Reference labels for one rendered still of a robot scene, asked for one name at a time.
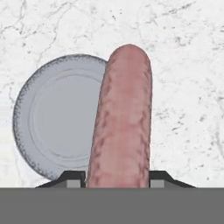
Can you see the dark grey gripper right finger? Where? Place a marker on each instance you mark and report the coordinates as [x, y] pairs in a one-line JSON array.
[[159, 176]]

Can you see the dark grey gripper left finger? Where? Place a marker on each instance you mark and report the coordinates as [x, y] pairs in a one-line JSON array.
[[71, 176]]

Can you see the pink sausage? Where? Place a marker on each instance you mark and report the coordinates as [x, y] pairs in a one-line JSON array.
[[124, 122]]

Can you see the grey round plate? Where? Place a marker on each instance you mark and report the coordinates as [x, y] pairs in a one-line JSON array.
[[61, 116]]

